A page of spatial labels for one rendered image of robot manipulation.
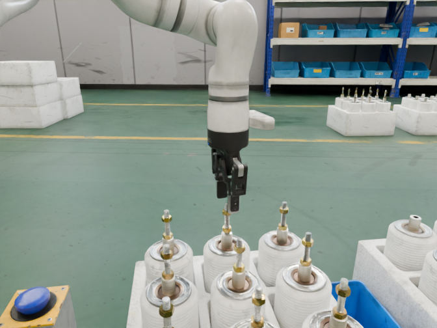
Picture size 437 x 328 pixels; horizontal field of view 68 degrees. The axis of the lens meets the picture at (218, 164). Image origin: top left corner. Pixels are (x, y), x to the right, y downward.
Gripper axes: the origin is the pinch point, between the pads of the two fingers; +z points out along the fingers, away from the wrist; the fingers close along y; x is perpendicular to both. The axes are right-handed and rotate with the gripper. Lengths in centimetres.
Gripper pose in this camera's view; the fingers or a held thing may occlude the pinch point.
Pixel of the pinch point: (227, 198)
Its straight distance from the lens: 63.4
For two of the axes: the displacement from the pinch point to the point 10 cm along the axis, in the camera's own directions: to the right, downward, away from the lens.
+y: 3.1, 3.2, -9.0
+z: 0.0, 9.4, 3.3
